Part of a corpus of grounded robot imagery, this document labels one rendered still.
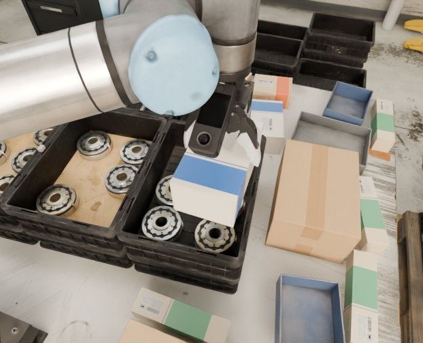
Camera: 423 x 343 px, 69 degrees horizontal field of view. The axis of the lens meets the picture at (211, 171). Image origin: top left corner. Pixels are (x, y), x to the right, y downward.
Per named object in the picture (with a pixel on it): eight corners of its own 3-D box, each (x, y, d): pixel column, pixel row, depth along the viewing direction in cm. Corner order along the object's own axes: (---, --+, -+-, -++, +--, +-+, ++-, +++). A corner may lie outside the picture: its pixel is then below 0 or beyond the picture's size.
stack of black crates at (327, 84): (347, 112, 214) (366, 69, 187) (344, 142, 196) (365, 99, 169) (290, 100, 222) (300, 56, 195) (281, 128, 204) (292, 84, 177)
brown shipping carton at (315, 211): (340, 263, 89) (361, 239, 77) (264, 245, 93) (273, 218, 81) (341, 182, 107) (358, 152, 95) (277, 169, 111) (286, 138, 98)
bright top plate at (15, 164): (34, 176, 90) (32, 175, 89) (4, 169, 91) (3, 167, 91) (54, 151, 96) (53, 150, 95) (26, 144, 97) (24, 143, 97)
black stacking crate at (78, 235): (123, 255, 79) (112, 235, 71) (21, 231, 84) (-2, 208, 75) (171, 145, 103) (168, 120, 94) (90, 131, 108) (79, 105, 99)
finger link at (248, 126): (266, 141, 54) (242, 103, 49) (264, 148, 53) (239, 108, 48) (243, 147, 57) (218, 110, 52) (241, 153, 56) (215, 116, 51)
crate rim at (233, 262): (242, 269, 67) (243, 265, 66) (114, 239, 72) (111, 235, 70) (266, 140, 91) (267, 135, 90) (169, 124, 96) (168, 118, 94)
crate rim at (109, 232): (114, 239, 72) (111, 235, 70) (1, 213, 76) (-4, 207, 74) (169, 124, 96) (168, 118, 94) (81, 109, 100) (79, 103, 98)
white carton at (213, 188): (232, 227, 58) (236, 201, 51) (174, 209, 60) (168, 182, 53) (258, 152, 70) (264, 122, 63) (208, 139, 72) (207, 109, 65)
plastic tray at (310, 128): (366, 138, 121) (372, 128, 117) (361, 175, 109) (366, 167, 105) (298, 120, 127) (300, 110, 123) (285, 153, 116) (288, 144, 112)
